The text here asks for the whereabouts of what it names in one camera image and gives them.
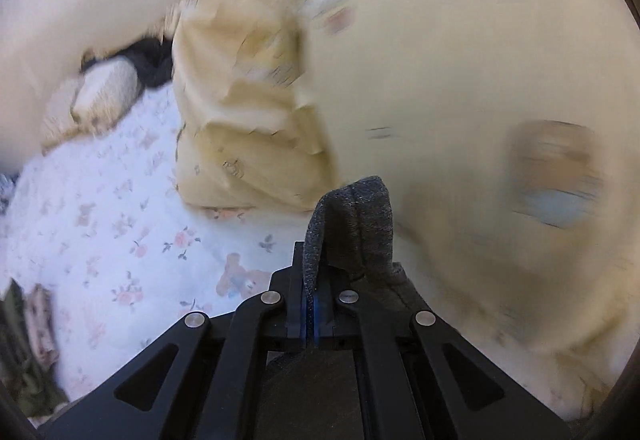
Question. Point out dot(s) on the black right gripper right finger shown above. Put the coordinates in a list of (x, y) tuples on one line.
[(417, 377)]

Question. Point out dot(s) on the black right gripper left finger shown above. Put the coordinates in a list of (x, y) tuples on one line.
[(201, 378)]

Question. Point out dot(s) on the beige pillow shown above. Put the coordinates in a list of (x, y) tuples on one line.
[(250, 136)]

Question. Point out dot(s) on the dark grey sweatpants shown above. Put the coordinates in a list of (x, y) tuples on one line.
[(312, 394)]

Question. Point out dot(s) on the folded camouflage olive clothes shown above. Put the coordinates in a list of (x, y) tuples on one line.
[(31, 386)]

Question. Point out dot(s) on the cream quilt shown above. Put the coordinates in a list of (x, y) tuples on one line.
[(507, 133)]

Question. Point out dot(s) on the white floral bed sheet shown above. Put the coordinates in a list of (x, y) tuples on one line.
[(100, 225)]

